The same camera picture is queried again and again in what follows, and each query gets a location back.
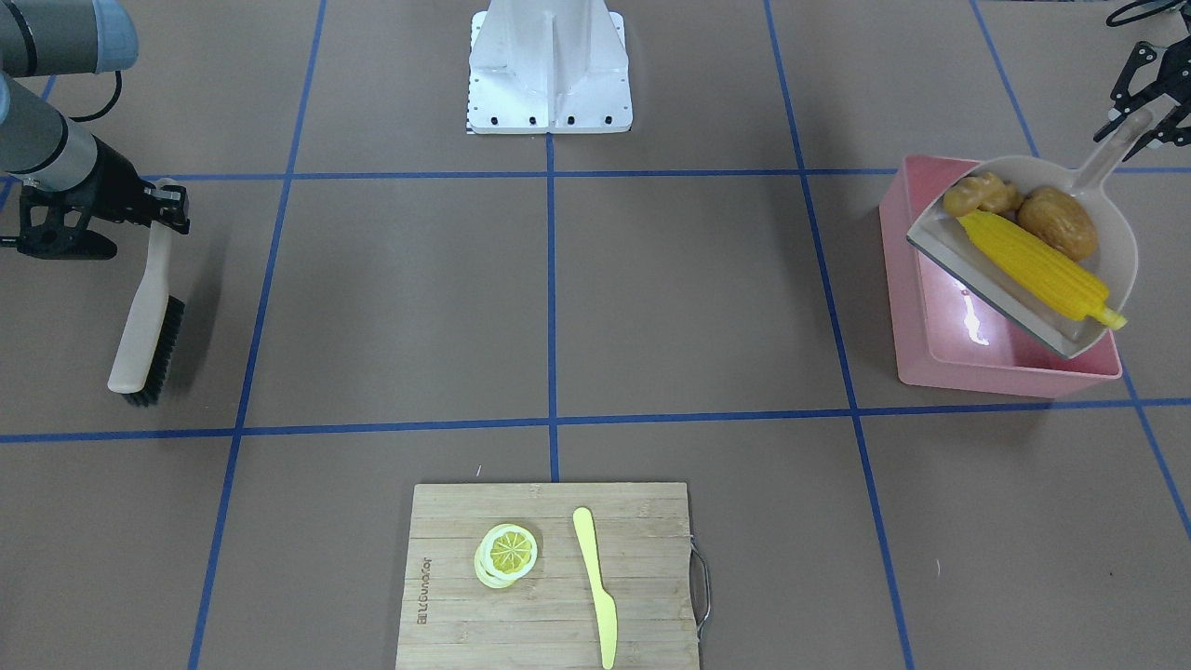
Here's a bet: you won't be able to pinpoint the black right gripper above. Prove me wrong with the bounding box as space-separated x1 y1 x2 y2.
1 140 191 261

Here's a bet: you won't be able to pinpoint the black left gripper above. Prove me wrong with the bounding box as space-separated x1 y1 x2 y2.
1095 37 1190 150

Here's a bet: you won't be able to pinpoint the beige hand brush black bristles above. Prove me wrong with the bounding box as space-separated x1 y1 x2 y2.
107 223 183 408

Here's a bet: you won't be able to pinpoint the brown toy potato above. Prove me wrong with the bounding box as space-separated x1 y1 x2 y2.
1016 186 1099 261

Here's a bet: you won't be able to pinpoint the beige plastic dustpan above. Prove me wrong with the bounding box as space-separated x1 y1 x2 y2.
908 109 1152 359

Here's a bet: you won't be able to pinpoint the yellow toy corn cob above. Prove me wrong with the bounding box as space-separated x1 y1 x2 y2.
958 209 1128 330

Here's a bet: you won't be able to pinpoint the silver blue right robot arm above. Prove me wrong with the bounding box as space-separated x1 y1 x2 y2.
1 1 191 263

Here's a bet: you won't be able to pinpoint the pink plastic bin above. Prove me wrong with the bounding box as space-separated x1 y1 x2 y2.
877 155 1123 397

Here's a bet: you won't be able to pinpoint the yellow toy lemon slices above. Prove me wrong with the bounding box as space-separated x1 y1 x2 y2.
473 522 540 589

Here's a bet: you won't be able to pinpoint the yellow plastic toy knife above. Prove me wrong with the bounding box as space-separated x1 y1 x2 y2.
570 506 621 669

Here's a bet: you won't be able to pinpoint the wooden cutting board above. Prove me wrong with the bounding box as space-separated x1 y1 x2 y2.
395 482 701 669

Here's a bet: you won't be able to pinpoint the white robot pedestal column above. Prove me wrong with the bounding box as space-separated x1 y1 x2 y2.
464 1 634 134

